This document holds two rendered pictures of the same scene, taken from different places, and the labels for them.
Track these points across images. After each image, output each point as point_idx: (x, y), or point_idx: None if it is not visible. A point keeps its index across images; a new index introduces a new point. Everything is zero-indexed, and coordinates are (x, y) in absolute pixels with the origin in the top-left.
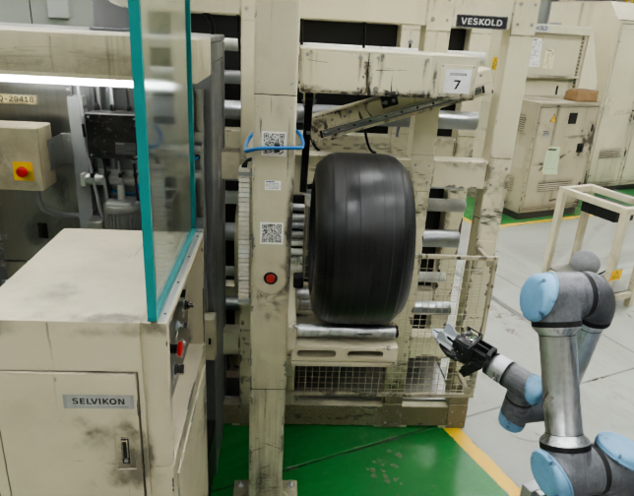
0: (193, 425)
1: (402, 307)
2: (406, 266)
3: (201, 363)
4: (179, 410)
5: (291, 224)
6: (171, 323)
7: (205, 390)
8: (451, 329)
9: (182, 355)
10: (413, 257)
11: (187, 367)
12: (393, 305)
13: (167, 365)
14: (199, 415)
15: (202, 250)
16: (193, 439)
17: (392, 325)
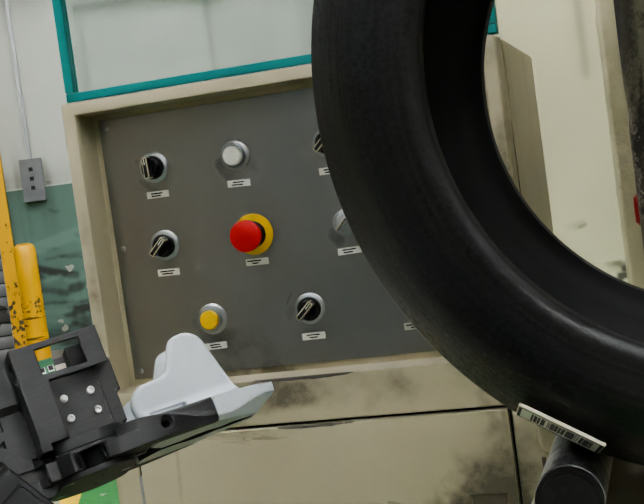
0: (299, 451)
1: (433, 312)
2: (316, 73)
3: (453, 378)
4: (253, 378)
5: (621, 4)
6: (295, 197)
7: (500, 481)
8: (178, 362)
9: (413, 328)
10: (340, 37)
11: (413, 361)
12: (373, 270)
13: (72, 185)
14: (390, 486)
15: (485, 80)
16: (298, 485)
17: (574, 461)
